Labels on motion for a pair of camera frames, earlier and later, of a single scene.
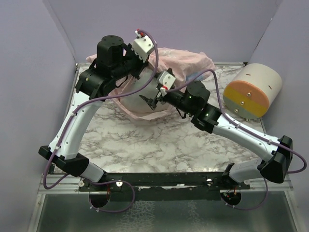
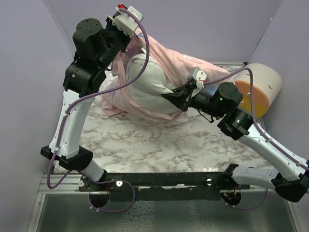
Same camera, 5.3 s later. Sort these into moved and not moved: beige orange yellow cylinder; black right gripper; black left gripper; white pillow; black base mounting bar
Moved: white pillow; black left gripper; black right gripper
Not moved: black base mounting bar; beige orange yellow cylinder
